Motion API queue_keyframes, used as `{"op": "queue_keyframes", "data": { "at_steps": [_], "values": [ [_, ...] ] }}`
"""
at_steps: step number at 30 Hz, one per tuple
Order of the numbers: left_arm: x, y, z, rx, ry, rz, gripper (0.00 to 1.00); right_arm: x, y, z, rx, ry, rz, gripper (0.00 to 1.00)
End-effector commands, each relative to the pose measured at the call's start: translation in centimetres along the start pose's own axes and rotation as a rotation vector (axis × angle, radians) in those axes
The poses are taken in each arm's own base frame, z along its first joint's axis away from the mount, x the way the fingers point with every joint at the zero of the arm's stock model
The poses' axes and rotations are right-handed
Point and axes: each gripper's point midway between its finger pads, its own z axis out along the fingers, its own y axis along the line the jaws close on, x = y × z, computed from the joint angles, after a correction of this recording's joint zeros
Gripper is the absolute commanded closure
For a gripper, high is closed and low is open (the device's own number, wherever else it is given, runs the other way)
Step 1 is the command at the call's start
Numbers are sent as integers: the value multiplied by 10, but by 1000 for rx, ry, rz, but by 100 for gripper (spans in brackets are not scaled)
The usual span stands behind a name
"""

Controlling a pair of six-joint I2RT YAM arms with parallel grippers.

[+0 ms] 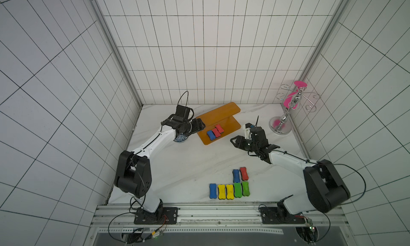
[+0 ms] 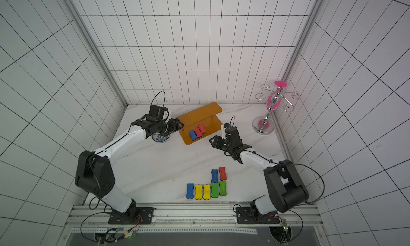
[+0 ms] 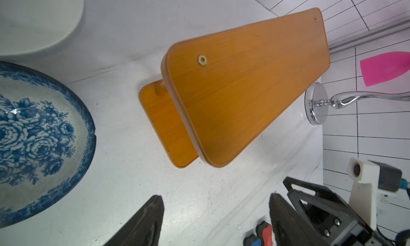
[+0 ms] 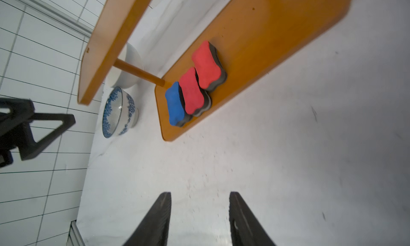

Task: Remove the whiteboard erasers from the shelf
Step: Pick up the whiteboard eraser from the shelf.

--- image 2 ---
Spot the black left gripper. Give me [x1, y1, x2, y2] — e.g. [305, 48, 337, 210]
[156, 118, 185, 137]

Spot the red eraser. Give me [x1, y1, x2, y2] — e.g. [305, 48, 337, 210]
[218, 167, 227, 181]
[198, 124, 206, 134]
[194, 128, 203, 138]

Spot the wooden two-tier shelf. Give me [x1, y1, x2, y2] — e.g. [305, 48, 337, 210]
[177, 102, 223, 145]

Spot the green eraser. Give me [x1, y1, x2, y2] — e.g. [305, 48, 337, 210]
[211, 183, 220, 198]
[219, 181, 227, 196]

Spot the yellow eraser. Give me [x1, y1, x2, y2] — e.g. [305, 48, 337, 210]
[202, 184, 211, 200]
[194, 184, 203, 200]

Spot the blue eraser top shelf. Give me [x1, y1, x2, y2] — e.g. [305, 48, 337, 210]
[186, 183, 194, 199]

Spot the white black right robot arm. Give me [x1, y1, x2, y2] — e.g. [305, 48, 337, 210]
[209, 126, 309, 216]

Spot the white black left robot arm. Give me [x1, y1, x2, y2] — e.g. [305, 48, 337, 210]
[75, 118, 184, 224]

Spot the blue patterned ceramic bowl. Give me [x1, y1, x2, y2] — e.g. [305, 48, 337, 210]
[151, 134, 170, 143]

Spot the chrome pink cup stand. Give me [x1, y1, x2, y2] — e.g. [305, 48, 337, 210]
[253, 81, 300, 135]

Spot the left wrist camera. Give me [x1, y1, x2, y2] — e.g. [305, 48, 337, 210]
[148, 105, 169, 121]

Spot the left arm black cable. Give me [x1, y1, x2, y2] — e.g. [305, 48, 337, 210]
[79, 90, 170, 244]

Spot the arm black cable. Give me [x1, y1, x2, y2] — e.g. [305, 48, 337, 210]
[229, 115, 326, 244]
[79, 90, 170, 244]

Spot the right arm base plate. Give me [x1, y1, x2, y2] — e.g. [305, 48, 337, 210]
[233, 204, 280, 225]

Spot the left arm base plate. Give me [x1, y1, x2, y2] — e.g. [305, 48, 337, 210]
[108, 206, 154, 225]

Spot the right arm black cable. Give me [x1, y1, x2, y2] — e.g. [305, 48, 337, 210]
[229, 115, 326, 244]

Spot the aluminium mounting rail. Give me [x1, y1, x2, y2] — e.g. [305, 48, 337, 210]
[65, 202, 324, 235]

